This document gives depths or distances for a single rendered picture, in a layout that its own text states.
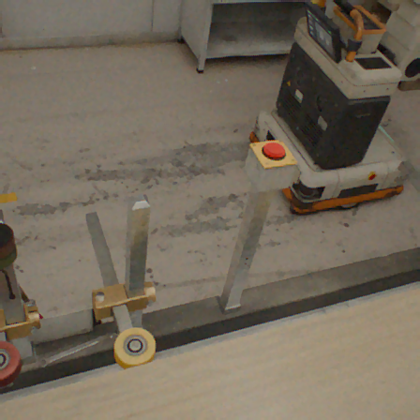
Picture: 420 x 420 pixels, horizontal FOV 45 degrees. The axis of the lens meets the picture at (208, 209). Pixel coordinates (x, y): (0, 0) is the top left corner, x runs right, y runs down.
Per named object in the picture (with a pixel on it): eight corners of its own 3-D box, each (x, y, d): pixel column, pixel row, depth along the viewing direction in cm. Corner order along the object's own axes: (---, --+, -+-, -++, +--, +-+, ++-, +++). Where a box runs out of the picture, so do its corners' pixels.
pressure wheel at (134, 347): (107, 380, 105) (107, 352, 97) (125, 348, 110) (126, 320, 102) (142, 396, 104) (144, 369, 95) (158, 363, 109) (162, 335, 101)
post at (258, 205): (217, 300, 134) (250, 173, 102) (233, 295, 136) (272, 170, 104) (223, 314, 131) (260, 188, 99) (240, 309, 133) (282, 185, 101)
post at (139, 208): (123, 330, 127) (127, 193, 93) (136, 327, 128) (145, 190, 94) (126, 342, 125) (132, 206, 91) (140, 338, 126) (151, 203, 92)
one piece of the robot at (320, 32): (342, 80, 218) (339, 37, 200) (305, 39, 239) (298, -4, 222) (366, 68, 218) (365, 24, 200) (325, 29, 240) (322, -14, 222)
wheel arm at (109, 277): (84, 223, 130) (84, 212, 127) (97, 221, 132) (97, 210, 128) (127, 377, 103) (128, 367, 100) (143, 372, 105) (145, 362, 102)
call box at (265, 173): (242, 172, 103) (249, 142, 97) (272, 168, 105) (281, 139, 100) (256, 196, 99) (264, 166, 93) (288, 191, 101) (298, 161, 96)
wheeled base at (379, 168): (294, 218, 255) (308, 182, 237) (246, 141, 294) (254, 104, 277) (401, 198, 278) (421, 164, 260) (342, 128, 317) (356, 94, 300)
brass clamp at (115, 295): (91, 300, 115) (90, 287, 111) (148, 287, 120) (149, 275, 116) (97, 322, 111) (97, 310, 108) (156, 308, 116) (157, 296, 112)
